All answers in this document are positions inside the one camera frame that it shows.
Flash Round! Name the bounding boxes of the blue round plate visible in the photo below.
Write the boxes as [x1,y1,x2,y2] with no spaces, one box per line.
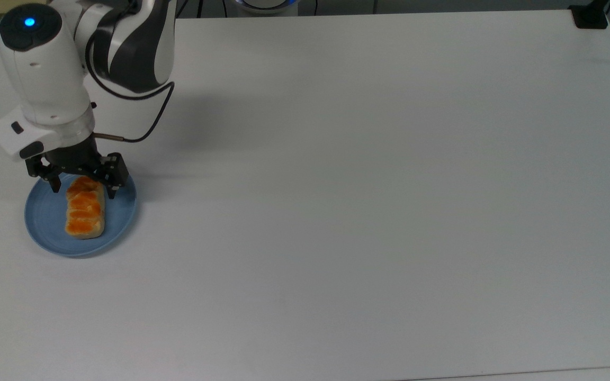
[24,173,138,258]

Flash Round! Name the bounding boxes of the black table clamp mount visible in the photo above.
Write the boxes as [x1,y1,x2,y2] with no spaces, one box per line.
[569,0,610,30]

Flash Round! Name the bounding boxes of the orange glazed bread loaf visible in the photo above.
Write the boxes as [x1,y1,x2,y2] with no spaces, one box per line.
[65,176,106,240]

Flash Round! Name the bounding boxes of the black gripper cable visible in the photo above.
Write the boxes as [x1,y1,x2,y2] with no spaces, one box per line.
[85,32,175,144]

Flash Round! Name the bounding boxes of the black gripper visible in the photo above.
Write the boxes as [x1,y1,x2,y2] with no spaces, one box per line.
[24,135,129,201]

